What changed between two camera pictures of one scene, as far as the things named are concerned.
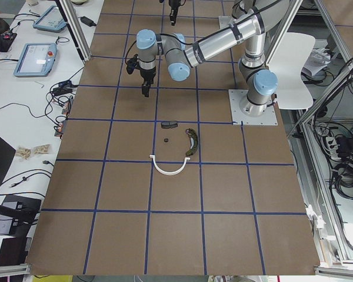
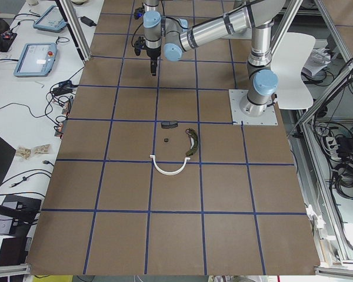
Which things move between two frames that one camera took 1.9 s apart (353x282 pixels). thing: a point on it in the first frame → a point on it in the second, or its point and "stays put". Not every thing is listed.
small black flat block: x=169 y=124 stays put
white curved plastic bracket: x=166 y=173 stays put
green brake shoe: x=194 y=141 stays put
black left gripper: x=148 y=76 → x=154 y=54
